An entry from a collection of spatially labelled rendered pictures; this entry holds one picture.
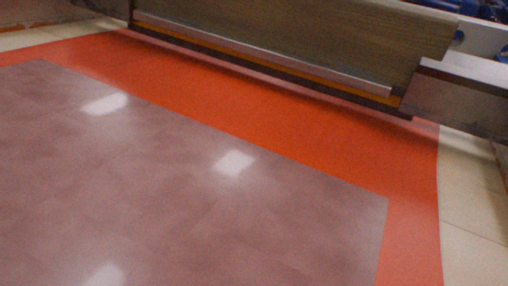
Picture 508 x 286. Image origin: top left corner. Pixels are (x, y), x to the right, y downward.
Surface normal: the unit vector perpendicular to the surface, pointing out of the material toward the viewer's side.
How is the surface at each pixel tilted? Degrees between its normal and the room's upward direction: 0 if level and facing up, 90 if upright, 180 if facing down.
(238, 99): 0
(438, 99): 90
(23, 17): 90
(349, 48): 90
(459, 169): 0
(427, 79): 90
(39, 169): 0
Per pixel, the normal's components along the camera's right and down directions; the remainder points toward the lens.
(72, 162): 0.16, -0.83
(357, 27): -0.41, 0.43
